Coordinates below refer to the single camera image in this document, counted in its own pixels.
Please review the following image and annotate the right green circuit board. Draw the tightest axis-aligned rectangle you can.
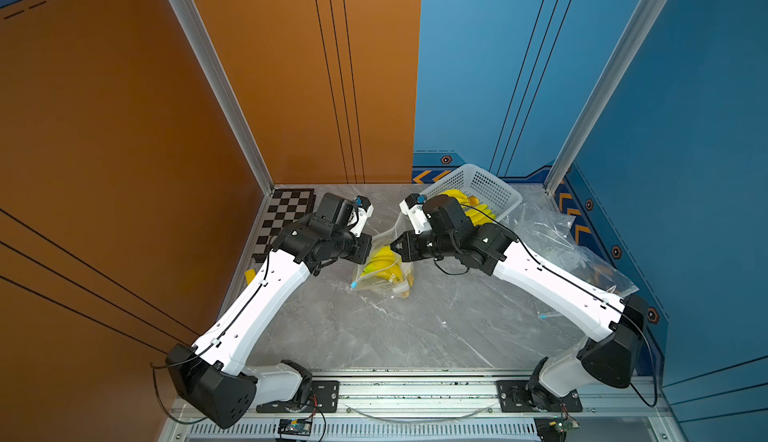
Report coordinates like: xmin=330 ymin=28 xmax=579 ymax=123
xmin=548 ymin=418 xmax=580 ymax=441

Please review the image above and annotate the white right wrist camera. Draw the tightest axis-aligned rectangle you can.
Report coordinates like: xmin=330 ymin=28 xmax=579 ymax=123
xmin=399 ymin=194 xmax=431 ymax=235

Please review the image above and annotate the yellow banana bunch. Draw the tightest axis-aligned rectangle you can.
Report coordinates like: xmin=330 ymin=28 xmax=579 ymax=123
xmin=465 ymin=204 xmax=496 ymax=227
xmin=442 ymin=189 xmax=480 ymax=208
xmin=351 ymin=246 xmax=414 ymax=299

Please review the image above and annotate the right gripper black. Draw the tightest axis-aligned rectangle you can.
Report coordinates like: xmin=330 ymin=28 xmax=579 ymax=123
xmin=387 ymin=229 xmax=460 ymax=262

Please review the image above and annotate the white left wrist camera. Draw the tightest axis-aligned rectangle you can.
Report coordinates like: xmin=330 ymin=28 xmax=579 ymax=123
xmin=349 ymin=196 xmax=374 ymax=238

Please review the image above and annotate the white perforated plastic basket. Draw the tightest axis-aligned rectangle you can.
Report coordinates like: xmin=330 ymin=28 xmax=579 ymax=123
xmin=420 ymin=164 xmax=523 ymax=221

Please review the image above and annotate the green circuit board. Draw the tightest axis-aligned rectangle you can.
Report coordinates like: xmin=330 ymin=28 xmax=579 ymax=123
xmin=548 ymin=418 xmax=580 ymax=441
xmin=276 ymin=418 xmax=314 ymax=441

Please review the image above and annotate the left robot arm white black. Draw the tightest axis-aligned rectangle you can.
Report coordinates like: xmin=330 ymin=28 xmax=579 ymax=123
xmin=162 ymin=193 xmax=373 ymax=429

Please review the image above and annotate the left aluminium corner post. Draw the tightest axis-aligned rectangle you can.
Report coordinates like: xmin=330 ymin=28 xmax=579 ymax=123
xmin=168 ymin=0 xmax=275 ymax=194

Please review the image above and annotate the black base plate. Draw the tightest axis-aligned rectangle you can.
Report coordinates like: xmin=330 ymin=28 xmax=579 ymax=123
xmin=256 ymin=380 xmax=340 ymax=414
xmin=495 ymin=379 xmax=583 ymax=414

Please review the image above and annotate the left green circuit board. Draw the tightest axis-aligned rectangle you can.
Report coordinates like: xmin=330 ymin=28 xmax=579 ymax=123
xmin=276 ymin=418 xmax=314 ymax=441

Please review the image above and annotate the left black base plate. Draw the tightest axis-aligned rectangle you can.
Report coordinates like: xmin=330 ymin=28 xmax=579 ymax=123
xmin=256 ymin=380 xmax=340 ymax=414

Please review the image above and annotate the black brown checkerboard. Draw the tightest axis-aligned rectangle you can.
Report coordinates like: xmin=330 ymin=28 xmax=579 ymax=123
xmin=251 ymin=188 xmax=316 ymax=264

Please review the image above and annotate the aluminium corner post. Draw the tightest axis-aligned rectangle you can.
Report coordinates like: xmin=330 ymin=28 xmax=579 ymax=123
xmin=543 ymin=0 xmax=668 ymax=195
xmin=168 ymin=0 xmax=275 ymax=194

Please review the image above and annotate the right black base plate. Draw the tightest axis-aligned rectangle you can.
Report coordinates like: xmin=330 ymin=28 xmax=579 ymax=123
xmin=495 ymin=379 xmax=583 ymax=414

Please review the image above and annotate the right aluminium corner post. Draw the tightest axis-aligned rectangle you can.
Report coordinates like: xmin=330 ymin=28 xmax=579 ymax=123
xmin=543 ymin=0 xmax=668 ymax=195

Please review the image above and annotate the small yellow block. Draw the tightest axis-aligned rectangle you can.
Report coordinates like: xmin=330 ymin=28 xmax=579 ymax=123
xmin=245 ymin=269 xmax=256 ymax=285

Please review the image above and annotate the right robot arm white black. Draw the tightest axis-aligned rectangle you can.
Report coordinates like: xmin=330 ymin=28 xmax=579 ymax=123
xmin=390 ymin=194 xmax=651 ymax=411

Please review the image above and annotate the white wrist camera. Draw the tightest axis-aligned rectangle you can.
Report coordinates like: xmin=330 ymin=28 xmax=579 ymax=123
xmin=349 ymin=196 xmax=374 ymax=238
xmin=399 ymin=194 xmax=431 ymax=235

